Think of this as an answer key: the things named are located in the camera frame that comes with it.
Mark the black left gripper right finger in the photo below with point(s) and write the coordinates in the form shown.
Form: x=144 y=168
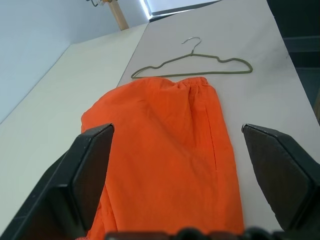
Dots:
x=282 y=180

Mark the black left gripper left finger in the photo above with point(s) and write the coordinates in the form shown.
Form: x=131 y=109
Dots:
x=62 y=190

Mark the orange shorts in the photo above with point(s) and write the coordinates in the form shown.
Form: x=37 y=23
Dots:
x=162 y=150

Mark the wooden clothes rack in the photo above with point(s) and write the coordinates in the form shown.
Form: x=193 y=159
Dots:
x=120 y=17

